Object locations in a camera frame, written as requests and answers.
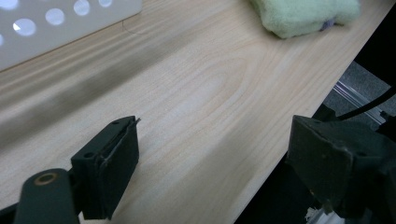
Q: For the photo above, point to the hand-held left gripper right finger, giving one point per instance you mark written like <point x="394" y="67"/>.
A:
<point x="330" y="165"/>

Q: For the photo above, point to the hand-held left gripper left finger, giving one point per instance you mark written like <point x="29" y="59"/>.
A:
<point x="106" y="165"/>

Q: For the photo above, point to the light green fuzzy cloth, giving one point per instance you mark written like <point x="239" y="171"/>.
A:
<point x="305" y="15"/>

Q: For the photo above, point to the aluminium frame rail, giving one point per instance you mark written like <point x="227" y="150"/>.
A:
<point x="361" y="101"/>

